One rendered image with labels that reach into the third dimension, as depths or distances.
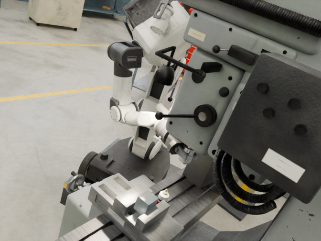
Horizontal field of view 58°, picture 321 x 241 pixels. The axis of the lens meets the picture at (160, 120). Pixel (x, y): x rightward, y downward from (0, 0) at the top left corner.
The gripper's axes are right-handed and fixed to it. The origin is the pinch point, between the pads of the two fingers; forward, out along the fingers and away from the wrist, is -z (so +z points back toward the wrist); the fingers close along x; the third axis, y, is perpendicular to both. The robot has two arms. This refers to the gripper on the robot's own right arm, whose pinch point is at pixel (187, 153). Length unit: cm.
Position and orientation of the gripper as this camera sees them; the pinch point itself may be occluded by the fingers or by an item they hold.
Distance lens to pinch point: 111.9
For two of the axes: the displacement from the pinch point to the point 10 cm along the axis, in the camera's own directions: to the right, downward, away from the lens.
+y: -3.1, 8.4, 4.4
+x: 8.1, -0.1, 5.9
